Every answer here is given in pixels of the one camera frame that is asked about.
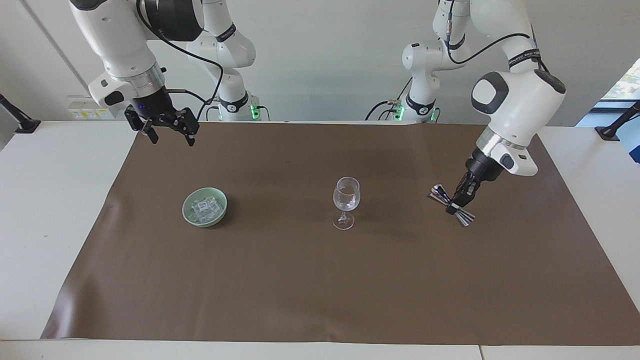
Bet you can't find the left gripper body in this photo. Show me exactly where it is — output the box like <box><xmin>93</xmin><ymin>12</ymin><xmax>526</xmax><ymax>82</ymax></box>
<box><xmin>465</xmin><ymin>148</ymin><xmax>504</xmax><ymax>187</ymax></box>

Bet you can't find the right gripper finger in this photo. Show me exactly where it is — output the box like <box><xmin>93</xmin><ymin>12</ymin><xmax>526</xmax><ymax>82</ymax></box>
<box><xmin>124</xmin><ymin>106</ymin><xmax>160</xmax><ymax>145</ymax></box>
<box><xmin>160</xmin><ymin>107</ymin><xmax>200</xmax><ymax>148</ymax></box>

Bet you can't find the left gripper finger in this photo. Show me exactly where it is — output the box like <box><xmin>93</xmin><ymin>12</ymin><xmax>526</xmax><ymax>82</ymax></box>
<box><xmin>453</xmin><ymin>172</ymin><xmax>474</xmax><ymax>201</ymax></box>
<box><xmin>455</xmin><ymin>178</ymin><xmax>482</xmax><ymax>209</ymax></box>

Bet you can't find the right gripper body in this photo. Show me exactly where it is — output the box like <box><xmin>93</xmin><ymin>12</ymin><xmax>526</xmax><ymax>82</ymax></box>
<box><xmin>129</xmin><ymin>87</ymin><xmax>177</xmax><ymax>125</ymax></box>

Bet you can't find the clear wine glass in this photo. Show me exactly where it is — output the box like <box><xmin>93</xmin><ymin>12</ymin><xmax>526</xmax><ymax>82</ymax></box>
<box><xmin>332</xmin><ymin>176</ymin><xmax>362</xmax><ymax>231</ymax></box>

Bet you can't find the green ceramic bowl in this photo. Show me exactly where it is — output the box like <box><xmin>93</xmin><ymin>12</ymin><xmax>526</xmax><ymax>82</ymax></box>
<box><xmin>181</xmin><ymin>187</ymin><xmax>229</xmax><ymax>229</ymax></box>

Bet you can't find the black stand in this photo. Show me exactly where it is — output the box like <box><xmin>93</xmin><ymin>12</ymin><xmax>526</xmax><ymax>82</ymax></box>
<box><xmin>0</xmin><ymin>93</ymin><xmax>42</xmax><ymax>134</ymax></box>
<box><xmin>594</xmin><ymin>100</ymin><xmax>640</xmax><ymax>142</ymax></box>

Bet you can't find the window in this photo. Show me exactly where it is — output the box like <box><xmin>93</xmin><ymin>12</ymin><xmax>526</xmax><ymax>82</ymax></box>
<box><xmin>598</xmin><ymin>57</ymin><xmax>640</xmax><ymax>102</ymax></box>

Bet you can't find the white wall socket box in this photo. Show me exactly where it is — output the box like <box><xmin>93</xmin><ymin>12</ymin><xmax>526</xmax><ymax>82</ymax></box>
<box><xmin>67</xmin><ymin>94</ymin><xmax>114</xmax><ymax>121</ymax></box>

